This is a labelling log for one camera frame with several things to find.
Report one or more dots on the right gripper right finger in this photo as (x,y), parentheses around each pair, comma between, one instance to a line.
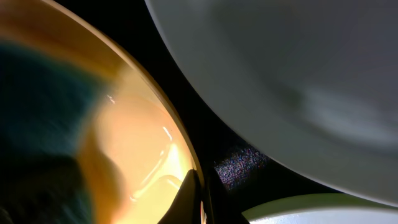
(218,206)

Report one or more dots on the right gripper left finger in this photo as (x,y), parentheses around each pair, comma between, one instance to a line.
(187,206)

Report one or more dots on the yellow plate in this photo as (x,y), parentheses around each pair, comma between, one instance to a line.
(133,152)

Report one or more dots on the light blue plate bottom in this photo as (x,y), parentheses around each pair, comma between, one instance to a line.
(322,208)

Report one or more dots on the light blue plate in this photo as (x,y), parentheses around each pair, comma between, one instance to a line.
(322,208)
(312,84)

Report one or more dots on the green sponge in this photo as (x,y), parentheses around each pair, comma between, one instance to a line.
(44,104)

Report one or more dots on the light blue plate top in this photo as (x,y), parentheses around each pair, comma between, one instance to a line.
(312,84)

